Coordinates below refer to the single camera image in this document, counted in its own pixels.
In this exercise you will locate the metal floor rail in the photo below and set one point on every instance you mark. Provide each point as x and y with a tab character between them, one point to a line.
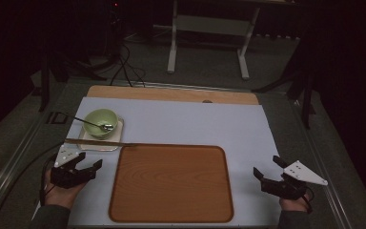
16	159
171	86
324	165

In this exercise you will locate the brown wooden tray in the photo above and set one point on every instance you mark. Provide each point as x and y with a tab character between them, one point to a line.
171	184

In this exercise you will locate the green ceramic bowl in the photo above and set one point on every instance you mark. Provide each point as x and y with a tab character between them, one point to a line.
98	119

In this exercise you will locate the black tripod stand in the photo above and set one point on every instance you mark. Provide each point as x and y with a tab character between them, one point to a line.
306	95
44	82

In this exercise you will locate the metal spoon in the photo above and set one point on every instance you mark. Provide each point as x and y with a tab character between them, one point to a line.
107	127

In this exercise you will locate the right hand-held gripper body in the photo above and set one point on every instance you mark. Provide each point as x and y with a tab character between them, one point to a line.
286	188

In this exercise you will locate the white square plate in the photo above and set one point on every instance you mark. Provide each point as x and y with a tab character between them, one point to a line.
116	137

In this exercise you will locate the dark equipment stand red light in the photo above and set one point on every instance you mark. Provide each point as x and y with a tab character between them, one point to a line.
116	25

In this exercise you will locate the white metal desk frame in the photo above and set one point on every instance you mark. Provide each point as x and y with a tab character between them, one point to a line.
209	25

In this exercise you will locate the black floor outlet box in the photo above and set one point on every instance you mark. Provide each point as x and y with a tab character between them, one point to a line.
57	118

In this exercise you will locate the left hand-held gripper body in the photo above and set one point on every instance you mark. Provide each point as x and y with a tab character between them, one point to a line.
71	176

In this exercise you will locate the person's right hand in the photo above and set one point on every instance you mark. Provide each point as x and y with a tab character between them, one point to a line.
294	205

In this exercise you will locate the white table mat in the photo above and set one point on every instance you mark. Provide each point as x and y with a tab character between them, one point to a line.
187	120

